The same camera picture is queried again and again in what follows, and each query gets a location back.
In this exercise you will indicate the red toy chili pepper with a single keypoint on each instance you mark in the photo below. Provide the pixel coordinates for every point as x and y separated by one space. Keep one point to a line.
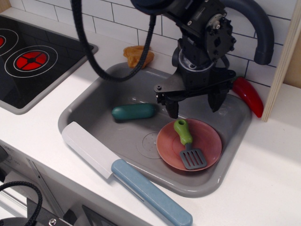
249 95

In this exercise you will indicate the dark grey faucet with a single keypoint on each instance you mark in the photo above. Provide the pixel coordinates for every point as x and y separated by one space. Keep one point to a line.
258 23

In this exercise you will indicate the wooden side panel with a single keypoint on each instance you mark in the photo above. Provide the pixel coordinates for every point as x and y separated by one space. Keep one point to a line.
285 59

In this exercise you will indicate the green handled grey spatula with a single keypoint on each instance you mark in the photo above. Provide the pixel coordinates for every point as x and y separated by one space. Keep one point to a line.
192 158

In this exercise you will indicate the pink plate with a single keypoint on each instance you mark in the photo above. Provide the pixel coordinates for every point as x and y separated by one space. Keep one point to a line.
204 136

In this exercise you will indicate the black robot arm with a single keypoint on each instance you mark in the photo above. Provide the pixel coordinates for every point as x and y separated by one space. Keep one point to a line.
161 7

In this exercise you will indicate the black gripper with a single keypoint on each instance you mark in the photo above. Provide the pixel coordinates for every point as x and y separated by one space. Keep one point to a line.
184 83

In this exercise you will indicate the dark green toy cucumber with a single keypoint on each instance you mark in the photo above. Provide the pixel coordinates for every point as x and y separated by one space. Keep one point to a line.
133 111

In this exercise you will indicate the orange toy chicken piece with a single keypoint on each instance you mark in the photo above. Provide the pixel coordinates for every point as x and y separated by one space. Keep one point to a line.
133 55

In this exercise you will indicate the grey sink basin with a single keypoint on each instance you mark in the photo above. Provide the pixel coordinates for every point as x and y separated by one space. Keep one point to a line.
136 140

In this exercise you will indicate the toy knife blue handle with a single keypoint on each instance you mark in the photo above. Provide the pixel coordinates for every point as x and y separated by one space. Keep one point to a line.
107 163

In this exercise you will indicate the black toy stovetop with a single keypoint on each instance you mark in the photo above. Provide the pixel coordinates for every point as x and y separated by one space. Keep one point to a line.
33 62

